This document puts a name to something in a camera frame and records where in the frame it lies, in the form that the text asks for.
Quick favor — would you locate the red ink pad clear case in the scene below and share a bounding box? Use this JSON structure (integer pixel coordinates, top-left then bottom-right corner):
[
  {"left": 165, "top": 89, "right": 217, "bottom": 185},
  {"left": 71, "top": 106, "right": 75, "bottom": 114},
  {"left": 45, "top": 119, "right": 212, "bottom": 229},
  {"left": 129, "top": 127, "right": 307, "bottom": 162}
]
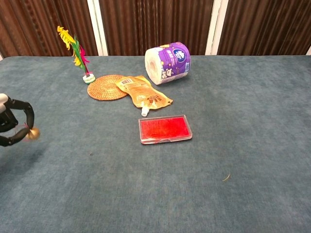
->
[{"left": 138, "top": 114, "right": 193, "bottom": 146}]

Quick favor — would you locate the colourful feather shuttlecock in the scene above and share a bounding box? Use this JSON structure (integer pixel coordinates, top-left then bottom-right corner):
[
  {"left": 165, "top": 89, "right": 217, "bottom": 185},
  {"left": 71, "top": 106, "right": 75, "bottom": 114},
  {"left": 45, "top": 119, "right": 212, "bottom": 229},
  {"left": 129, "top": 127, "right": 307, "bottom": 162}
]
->
[{"left": 57, "top": 26, "right": 95, "bottom": 85}]

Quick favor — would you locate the orange spout pouch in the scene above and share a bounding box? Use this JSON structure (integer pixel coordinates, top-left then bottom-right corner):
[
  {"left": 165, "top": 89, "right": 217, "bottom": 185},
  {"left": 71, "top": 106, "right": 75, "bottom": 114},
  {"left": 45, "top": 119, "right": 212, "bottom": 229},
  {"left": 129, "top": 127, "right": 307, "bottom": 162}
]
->
[{"left": 115, "top": 75, "right": 174, "bottom": 118}]

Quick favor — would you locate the round woven rattan coaster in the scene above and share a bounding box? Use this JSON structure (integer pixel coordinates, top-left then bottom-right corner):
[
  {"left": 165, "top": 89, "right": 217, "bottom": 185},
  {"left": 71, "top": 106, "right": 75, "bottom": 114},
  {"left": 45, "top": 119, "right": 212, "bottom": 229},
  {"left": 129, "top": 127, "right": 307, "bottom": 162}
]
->
[{"left": 86, "top": 74, "right": 129, "bottom": 101}]

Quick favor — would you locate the blue felt table cloth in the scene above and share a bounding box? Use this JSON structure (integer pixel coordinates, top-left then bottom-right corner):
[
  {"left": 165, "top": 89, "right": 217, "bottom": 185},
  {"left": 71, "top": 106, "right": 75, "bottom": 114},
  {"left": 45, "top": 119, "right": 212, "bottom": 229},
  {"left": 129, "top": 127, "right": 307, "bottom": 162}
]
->
[{"left": 0, "top": 55, "right": 311, "bottom": 233}]

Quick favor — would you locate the purple wrapped toilet paper roll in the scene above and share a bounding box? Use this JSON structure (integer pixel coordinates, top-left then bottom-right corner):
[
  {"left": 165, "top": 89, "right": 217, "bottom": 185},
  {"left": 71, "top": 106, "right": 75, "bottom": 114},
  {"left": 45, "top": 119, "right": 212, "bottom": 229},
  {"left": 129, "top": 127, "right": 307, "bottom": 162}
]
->
[{"left": 144, "top": 41, "right": 192, "bottom": 86}]

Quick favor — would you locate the small brass bell red tassel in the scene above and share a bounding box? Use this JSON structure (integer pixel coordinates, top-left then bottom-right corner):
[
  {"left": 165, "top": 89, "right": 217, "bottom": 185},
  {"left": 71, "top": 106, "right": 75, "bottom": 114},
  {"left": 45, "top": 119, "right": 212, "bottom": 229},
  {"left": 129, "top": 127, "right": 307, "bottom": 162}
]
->
[{"left": 23, "top": 122, "right": 41, "bottom": 142}]

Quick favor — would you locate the brown ribbed partition panel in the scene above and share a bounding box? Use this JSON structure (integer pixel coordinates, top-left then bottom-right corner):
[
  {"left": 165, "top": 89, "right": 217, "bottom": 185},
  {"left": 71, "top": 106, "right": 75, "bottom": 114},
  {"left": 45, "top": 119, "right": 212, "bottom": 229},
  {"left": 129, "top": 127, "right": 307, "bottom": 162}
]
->
[
  {"left": 98, "top": 0, "right": 215, "bottom": 57},
  {"left": 0, "top": 0, "right": 99, "bottom": 58},
  {"left": 217, "top": 0, "right": 311, "bottom": 56}
]

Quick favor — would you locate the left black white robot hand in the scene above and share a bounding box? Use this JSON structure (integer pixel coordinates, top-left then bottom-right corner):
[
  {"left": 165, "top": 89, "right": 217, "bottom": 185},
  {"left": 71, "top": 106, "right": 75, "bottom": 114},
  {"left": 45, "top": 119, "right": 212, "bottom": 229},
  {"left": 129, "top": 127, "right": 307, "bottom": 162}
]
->
[{"left": 0, "top": 93, "right": 35, "bottom": 148}]

